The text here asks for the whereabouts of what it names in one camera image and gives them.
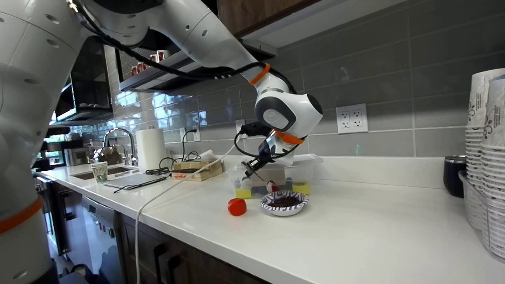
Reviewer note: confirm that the wooden upper cabinet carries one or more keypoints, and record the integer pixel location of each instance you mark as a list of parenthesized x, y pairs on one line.
[(253, 13)]

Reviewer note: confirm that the wall shelf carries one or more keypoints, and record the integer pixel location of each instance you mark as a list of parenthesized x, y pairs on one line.
[(158, 81)]

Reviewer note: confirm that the black mug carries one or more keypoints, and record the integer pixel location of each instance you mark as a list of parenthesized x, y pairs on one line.
[(453, 176)]

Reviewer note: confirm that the black microwave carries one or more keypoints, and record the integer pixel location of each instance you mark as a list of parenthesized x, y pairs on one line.
[(87, 84)]

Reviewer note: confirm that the thin black tap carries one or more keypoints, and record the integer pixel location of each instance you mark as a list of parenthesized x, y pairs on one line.
[(184, 144)]

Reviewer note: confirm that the yellow sponge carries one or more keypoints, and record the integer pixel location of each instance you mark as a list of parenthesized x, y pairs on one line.
[(302, 188), (244, 193)]

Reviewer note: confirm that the dark flat tray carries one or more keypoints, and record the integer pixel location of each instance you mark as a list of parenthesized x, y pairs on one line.
[(138, 180)]

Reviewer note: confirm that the white paper towel roll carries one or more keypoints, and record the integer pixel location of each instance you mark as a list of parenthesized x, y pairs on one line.
[(150, 150)]

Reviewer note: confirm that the kitchen sink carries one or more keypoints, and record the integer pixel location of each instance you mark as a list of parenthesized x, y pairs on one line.
[(87, 174)]

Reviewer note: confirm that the yellow flat box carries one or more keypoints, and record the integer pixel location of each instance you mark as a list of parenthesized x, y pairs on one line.
[(203, 176)]

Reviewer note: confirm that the dark wooden lower cabinet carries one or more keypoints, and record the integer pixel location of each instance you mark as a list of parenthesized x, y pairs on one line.
[(210, 269)]

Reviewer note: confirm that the stack of paper cups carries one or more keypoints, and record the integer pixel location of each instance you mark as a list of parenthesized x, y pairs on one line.
[(498, 158), (476, 120)]

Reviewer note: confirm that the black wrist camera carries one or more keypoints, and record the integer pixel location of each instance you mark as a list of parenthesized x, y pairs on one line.
[(255, 130)]

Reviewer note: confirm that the white wall outlet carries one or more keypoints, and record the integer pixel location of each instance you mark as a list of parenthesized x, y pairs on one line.
[(240, 127), (351, 119)]

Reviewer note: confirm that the small green print cup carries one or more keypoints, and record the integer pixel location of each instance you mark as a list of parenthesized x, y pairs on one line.
[(100, 172)]

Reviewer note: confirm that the brown cardboard box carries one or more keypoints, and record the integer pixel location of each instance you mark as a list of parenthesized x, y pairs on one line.
[(191, 165)]

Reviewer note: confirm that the red ball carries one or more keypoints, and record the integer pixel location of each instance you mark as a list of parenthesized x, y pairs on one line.
[(237, 207)]

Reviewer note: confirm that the chrome sink faucet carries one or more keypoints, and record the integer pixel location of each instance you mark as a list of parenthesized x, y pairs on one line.
[(132, 150)]

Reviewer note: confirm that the red white mug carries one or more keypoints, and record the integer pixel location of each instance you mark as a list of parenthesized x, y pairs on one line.
[(160, 56)]

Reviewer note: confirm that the grey cake slicer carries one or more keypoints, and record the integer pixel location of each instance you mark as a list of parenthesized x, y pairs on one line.
[(262, 180)]

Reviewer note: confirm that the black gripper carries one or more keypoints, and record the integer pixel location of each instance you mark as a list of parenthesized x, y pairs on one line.
[(269, 150)]

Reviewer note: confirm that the stainless dishwasher front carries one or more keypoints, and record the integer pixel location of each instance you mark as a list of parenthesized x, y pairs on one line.
[(100, 237)]

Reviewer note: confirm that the black coffee machine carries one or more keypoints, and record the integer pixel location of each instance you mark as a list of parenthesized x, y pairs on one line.
[(57, 147)]

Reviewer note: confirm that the blue patterned paper bowl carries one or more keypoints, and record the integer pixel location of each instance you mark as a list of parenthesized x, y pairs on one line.
[(274, 210)]

